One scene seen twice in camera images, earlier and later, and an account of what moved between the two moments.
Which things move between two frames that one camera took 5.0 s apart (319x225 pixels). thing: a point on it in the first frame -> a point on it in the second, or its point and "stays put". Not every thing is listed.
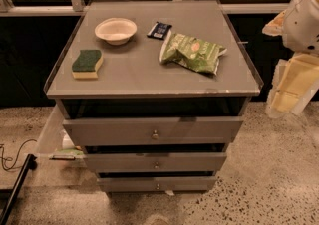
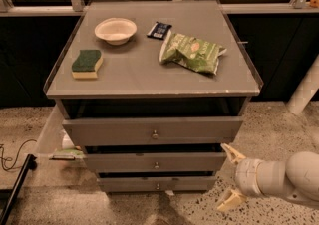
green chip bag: (197, 55) stays put
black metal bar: (30, 163) stays put
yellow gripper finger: (276, 26) -> (233, 155)
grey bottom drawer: (157, 184) stays put
